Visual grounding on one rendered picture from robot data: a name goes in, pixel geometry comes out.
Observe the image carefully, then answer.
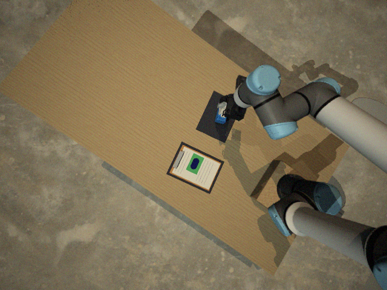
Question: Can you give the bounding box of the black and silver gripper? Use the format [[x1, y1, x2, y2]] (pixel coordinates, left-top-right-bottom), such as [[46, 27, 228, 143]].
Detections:
[[217, 94, 247, 121]]

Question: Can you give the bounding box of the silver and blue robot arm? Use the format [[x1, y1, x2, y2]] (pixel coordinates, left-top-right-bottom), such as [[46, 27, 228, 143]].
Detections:
[[234, 65, 387, 290]]

